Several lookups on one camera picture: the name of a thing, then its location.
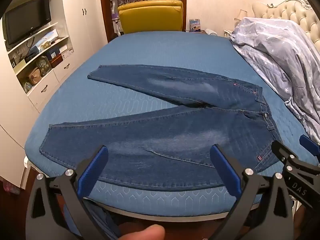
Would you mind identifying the blue denim pants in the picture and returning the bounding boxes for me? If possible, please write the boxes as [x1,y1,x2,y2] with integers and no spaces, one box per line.
[39,64,284,188]

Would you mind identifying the bedside lamp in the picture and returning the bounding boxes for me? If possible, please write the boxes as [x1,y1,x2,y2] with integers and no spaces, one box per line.
[234,9,248,22]

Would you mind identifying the white wardrobe with shelves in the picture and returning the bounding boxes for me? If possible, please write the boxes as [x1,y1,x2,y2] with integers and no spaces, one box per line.
[0,0,108,189]

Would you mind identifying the yellow armchair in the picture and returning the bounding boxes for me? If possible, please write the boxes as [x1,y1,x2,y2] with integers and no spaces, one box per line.
[117,0,184,34]

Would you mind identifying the cream tufted headboard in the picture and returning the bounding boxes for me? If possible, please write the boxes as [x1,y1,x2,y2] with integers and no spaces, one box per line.
[251,0,320,53]

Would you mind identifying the person's left hand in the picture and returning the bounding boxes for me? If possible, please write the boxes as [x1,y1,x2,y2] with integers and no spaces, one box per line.
[138,224,166,240]

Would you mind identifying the grey star printed duvet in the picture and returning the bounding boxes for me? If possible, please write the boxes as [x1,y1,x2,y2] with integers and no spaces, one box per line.
[229,17,320,143]

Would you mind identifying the brown wooden door frame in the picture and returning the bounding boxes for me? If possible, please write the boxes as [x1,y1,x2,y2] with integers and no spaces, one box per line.
[99,0,188,43]

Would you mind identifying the small printed box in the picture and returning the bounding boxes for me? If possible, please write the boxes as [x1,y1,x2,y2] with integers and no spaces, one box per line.
[189,19,201,33]

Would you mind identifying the dark blue box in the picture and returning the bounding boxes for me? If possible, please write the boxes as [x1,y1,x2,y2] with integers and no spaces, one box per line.
[44,44,68,60]

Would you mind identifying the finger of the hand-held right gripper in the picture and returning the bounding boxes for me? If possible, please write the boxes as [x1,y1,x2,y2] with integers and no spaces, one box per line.
[299,134,320,167]
[271,139,301,171]

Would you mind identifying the clear plastic bag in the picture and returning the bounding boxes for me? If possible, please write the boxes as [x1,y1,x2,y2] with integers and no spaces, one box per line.
[32,55,52,78]

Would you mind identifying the black flat television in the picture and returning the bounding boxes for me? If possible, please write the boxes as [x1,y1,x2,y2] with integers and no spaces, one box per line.
[4,0,52,46]

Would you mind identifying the brown bag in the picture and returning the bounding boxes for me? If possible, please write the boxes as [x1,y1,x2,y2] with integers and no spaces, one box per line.
[27,68,42,86]

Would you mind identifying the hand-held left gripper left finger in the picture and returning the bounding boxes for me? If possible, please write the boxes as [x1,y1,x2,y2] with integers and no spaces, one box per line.
[25,145,120,240]

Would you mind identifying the white flat box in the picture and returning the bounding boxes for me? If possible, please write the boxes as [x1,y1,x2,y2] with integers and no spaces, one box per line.
[34,29,59,53]

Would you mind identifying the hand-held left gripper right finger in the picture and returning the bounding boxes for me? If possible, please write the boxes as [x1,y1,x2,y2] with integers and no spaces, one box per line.
[207,144,296,240]

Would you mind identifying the bed with blue quilted cover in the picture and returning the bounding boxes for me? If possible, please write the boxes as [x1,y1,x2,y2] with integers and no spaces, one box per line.
[24,31,320,218]

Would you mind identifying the pink cloth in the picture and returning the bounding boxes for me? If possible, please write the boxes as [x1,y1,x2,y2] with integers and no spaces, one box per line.
[2,179,21,195]

